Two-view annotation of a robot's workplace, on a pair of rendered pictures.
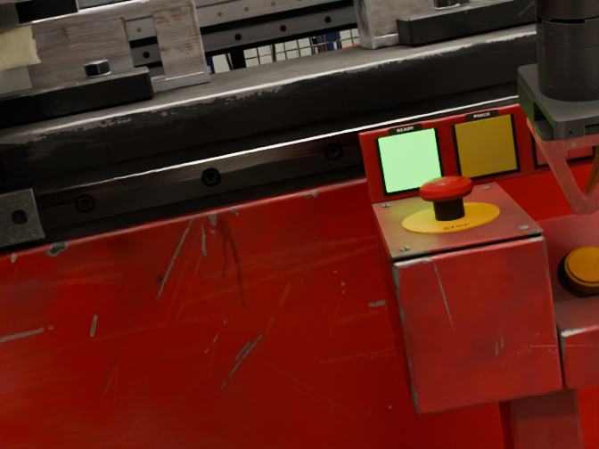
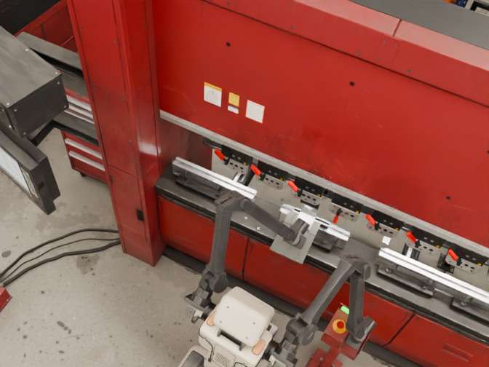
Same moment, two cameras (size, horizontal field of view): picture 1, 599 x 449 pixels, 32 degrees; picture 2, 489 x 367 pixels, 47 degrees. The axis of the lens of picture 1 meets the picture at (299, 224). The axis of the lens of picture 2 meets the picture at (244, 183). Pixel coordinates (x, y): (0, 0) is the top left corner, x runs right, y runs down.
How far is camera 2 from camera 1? 257 cm
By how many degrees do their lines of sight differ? 45
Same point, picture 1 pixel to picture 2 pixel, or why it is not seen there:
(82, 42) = (324, 234)
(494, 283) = (334, 341)
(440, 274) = (329, 336)
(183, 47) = (340, 244)
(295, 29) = not seen: hidden behind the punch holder
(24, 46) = not seen: hidden behind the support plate
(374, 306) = (345, 294)
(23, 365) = (288, 266)
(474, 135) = not seen: hidden behind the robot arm
